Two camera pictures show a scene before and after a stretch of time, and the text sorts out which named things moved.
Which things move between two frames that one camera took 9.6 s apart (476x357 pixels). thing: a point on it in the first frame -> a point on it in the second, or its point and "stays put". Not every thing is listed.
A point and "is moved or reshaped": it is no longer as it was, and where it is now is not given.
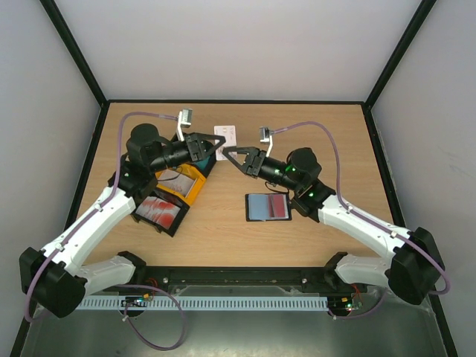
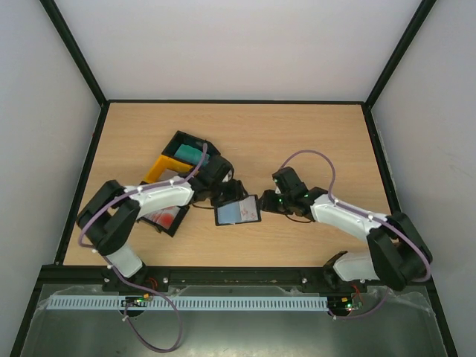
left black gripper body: [193, 147] -> [220, 195]
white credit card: [228, 132] -> [248, 209]
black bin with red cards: [161, 210] stays put
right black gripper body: [253, 163] -> [273, 201]
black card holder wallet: [268, 207] is moved or reshaped
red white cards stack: [163, 213] stays put
